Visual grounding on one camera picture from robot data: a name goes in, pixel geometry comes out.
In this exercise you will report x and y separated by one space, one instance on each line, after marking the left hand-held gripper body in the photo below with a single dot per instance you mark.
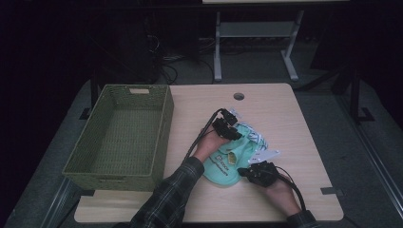
223 123

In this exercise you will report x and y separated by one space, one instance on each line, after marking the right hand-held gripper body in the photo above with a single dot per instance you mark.
264 174

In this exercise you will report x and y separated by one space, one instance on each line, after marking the mint green garment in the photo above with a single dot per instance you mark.
221 172

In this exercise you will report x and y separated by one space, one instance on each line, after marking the green woven basket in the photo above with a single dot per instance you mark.
126 126

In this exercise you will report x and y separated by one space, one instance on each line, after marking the person's left hand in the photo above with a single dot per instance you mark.
209 144

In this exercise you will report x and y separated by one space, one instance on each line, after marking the person's right hand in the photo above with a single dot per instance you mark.
283 196

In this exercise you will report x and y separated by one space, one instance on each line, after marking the grey tape strip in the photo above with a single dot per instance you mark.
331 191

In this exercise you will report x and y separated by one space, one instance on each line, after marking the black metal stand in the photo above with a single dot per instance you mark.
355 95

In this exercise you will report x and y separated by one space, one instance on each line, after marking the white metal frame table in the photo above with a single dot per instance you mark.
253 29

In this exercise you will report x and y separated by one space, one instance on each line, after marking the metal floor rail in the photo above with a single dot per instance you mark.
374 158
58 202

